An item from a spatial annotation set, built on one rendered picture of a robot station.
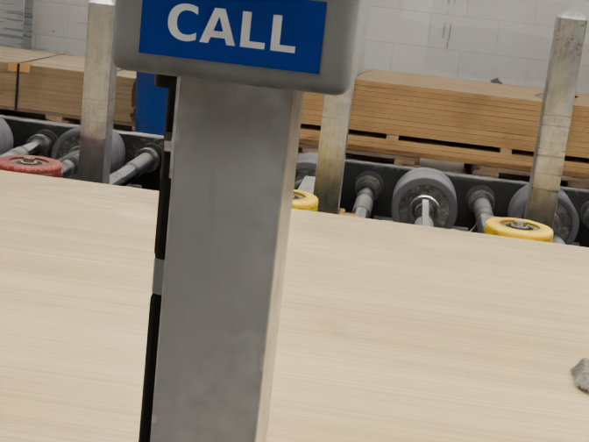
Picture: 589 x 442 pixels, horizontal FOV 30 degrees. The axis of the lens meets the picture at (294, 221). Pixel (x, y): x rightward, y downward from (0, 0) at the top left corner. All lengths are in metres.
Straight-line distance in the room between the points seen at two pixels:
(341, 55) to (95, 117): 1.19
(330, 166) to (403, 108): 4.79
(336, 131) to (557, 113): 0.28
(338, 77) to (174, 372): 0.11
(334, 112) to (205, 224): 1.10
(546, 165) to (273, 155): 1.13
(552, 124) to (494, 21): 6.08
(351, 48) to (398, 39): 7.19
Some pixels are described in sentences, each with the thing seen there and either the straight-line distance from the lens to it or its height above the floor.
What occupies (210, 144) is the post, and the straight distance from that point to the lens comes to 0.34.
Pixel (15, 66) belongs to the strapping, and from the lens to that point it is 6.63.
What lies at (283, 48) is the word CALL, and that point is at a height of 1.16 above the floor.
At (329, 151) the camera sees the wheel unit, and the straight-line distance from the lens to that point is 1.44.
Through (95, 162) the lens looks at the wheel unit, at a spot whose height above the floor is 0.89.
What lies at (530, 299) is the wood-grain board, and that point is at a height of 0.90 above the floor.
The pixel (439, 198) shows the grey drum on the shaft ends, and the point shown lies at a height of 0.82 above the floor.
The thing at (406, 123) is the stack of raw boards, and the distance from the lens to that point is 6.24.
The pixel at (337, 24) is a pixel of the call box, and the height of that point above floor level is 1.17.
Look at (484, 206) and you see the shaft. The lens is 1.86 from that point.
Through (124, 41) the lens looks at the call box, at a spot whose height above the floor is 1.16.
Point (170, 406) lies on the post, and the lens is 0.36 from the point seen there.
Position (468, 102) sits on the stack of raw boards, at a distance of 6.24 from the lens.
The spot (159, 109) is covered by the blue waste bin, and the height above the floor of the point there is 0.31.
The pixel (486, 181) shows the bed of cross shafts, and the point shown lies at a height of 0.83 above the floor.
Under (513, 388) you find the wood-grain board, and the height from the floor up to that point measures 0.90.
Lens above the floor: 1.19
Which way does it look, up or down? 14 degrees down
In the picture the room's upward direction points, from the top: 6 degrees clockwise
